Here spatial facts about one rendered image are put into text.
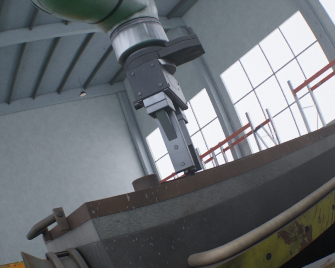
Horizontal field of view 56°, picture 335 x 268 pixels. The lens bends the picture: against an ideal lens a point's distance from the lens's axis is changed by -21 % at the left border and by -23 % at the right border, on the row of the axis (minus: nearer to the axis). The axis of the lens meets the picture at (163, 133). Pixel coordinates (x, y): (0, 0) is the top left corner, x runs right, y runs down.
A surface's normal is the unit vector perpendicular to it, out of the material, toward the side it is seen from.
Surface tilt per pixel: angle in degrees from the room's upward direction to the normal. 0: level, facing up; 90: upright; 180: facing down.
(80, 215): 90
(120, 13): 160
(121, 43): 90
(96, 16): 168
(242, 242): 72
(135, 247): 90
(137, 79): 90
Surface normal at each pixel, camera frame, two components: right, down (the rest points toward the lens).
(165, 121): -0.05, 0.33
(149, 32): 0.29, -0.34
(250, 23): -0.81, 0.16
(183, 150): -0.26, -0.15
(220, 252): -0.22, -0.48
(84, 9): 0.41, 0.86
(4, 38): 0.48, -0.38
